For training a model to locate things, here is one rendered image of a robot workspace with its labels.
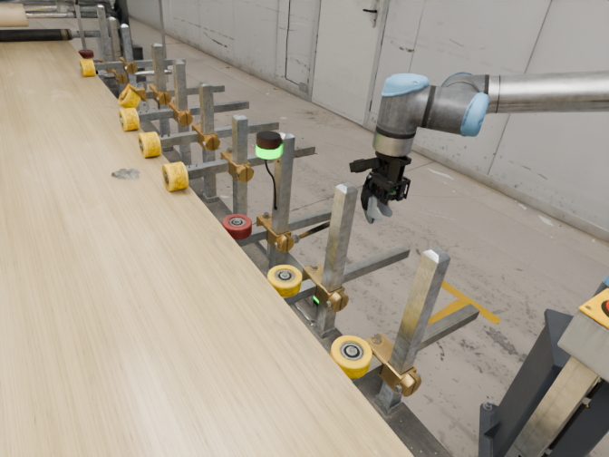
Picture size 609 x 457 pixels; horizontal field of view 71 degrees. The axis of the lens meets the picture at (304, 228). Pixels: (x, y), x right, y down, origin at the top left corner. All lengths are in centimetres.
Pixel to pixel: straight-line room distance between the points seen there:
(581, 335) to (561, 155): 299
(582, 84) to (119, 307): 107
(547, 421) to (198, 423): 52
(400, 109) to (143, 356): 70
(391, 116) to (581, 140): 264
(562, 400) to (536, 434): 9
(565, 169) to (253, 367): 306
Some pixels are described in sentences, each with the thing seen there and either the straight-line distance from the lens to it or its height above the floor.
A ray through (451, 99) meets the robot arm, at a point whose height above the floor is 131.
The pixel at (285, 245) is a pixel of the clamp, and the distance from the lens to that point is 118.
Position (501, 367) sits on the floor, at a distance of 226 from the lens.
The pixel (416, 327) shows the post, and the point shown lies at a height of 98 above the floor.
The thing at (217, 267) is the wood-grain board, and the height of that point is 90.
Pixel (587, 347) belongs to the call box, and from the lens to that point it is 63.
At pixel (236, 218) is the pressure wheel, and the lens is 119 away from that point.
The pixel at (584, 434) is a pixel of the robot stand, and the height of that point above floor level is 35.
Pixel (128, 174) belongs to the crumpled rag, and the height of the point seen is 91.
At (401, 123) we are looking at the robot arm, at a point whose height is 125.
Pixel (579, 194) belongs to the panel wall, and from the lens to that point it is 359.
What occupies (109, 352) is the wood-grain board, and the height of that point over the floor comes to 90.
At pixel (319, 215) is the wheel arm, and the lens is 130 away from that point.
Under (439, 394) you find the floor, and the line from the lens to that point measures 203.
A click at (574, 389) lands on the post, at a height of 110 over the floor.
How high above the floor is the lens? 155
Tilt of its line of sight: 34 degrees down
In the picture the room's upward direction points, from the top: 6 degrees clockwise
